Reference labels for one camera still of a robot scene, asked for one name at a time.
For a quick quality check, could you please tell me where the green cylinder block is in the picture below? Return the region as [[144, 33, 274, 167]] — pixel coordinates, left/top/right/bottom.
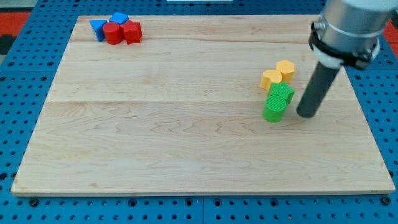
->
[[262, 95, 287, 123]]

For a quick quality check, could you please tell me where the yellow heart block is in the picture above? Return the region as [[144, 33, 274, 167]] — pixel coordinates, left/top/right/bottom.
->
[[259, 70, 282, 90]]

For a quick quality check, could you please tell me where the wooden board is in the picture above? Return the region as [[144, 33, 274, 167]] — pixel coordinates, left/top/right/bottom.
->
[[11, 15, 395, 197]]

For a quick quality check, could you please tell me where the blue cube block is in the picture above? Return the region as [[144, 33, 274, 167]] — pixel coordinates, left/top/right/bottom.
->
[[109, 12, 129, 24]]

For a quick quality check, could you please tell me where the yellow hexagon block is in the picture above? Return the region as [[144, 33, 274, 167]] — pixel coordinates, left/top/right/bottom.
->
[[275, 60, 295, 83]]

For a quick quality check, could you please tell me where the green star block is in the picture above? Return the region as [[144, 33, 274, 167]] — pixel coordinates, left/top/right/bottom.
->
[[268, 82, 295, 104]]

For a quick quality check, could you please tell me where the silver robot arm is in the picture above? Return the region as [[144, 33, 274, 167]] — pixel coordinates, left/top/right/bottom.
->
[[308, 0, 397, 70]]

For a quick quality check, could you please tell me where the blue triangle block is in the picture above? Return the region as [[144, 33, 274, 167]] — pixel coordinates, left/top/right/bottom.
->
[[90, 19, 107, 42]]

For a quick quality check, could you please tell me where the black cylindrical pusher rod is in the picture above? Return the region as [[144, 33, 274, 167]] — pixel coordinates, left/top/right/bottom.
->
[[296, 62, 340, 118]]

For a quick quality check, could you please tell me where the red star block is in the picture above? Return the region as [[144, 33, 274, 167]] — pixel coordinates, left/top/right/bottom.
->
[[120, 20, 142, 45]]

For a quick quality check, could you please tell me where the red cylinder block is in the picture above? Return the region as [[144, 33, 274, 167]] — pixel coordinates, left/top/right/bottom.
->
[[102, 22, 123, 45]]

